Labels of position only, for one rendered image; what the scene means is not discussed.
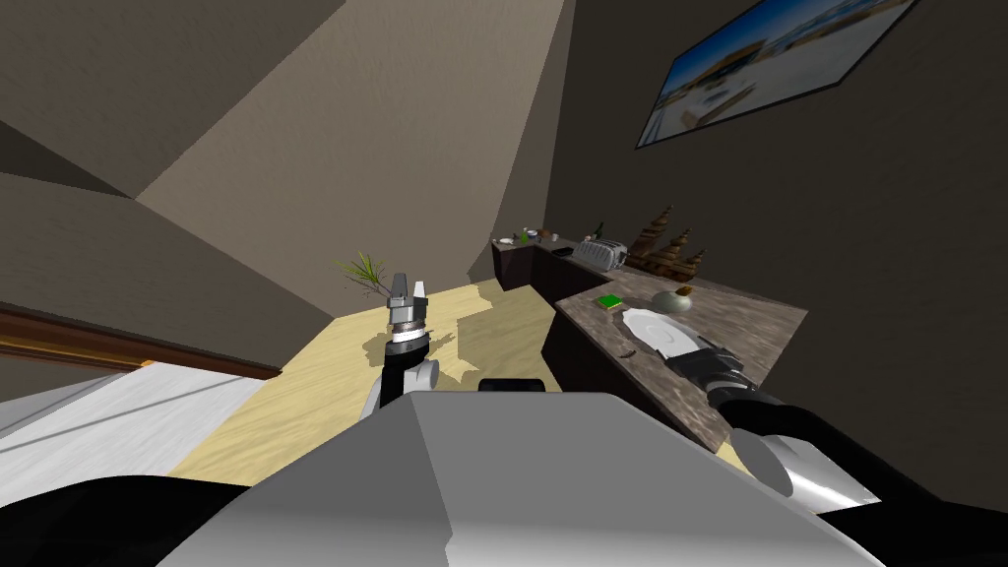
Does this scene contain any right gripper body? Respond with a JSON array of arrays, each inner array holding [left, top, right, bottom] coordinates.
[[664, 345, 746, 387]]

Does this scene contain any green spiky plant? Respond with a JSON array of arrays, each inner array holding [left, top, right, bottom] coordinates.
[[337, 251, 393, 301]]

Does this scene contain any white plate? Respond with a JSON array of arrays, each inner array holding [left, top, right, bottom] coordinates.
[[621, 307, 704, 360]]

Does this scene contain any dark cabinet with small items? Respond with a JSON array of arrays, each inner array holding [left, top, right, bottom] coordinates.
[[490, 226, 562, 294]]

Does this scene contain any brown pagoda statue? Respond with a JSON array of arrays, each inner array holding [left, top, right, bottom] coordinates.
[[625, 205, 708, 284]]

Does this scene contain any silver toaster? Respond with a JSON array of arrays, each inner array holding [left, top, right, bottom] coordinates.
[[571, 239, 630, 274]]

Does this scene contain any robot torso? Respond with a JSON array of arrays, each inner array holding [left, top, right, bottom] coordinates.
[[156, 377, 893, 567]]

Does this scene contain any framed beach picture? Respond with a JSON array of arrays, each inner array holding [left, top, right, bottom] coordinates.
[[633, 0, 921, 151]]

